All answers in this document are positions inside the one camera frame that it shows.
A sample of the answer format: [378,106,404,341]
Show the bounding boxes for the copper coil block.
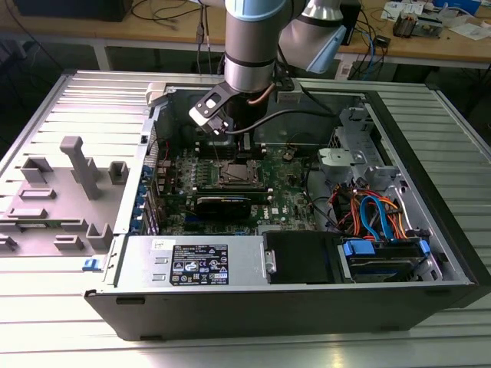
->
[393,10,420,39]

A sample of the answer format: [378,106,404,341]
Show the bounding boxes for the wide black box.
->
[15,0,133,23]

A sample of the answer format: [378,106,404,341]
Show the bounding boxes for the brown curved hose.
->
[247,82,276,108]

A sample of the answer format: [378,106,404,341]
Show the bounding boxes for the black graphics card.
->
[194,195,253,222]

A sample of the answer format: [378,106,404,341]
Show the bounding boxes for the hard disk blue carrier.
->
[336,236,433,284]

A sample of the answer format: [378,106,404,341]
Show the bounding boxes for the CPU socket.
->
[218,159,265,188]

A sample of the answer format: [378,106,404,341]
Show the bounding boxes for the silver power supply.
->
[114,234,269,288]

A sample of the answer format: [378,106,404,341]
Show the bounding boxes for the white paper sheet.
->
[448,22,491,42]

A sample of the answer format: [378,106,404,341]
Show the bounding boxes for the grey parts rack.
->
[0,136,130,258]

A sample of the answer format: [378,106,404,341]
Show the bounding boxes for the metal drive cage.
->
[329,107,404,192]

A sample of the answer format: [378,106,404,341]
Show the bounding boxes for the metal socket cover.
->
[219,159,264,188]

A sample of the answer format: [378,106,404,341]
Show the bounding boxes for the red wire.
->
[155,137,170,166]

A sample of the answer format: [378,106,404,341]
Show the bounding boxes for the black camera cable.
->
[224,86,337,135]

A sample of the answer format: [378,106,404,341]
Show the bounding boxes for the orange wire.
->
[383,195,414,241]
[331,186,364,233]

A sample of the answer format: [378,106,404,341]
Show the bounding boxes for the wooden desk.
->
[337,0,491,72]
[0,0,231,72]

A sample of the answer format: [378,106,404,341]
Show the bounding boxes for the black tower box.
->
[341,0,364,47]

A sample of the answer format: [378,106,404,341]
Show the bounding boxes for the black PC case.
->
[84,71,491,342]

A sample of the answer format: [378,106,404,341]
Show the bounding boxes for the green motherboard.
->
[157,140,321,237]

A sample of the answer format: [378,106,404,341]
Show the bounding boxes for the silver CPU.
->
[228,164,251,183]

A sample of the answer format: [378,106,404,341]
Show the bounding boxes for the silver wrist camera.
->
[187,82,236,135]

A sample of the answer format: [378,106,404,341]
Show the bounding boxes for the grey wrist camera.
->
[274,76,302,104]

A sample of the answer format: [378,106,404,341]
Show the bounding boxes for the white printed cards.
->
[383,0,427,20]

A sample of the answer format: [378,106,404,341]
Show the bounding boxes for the blue flat wire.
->
[359,194,397,243]

